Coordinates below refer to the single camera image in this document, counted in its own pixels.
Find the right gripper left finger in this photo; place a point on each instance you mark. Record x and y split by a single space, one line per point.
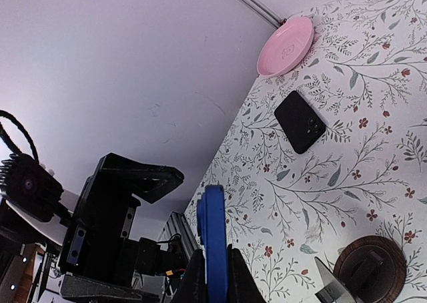
192 288

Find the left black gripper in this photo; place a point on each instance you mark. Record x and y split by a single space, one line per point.
97 244

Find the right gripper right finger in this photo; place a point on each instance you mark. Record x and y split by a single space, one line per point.
241 285

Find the blue phone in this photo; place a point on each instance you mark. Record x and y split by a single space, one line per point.
211 228

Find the black round base stand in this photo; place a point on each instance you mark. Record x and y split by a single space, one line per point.
371 269

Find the black phone far left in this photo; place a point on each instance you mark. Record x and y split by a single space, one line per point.
302 126

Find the pink plate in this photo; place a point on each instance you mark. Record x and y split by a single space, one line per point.
286 47

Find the front aluminium rail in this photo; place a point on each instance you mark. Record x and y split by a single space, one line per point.
177 244

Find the left aluminium frame post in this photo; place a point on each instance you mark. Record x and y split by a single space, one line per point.
264 12

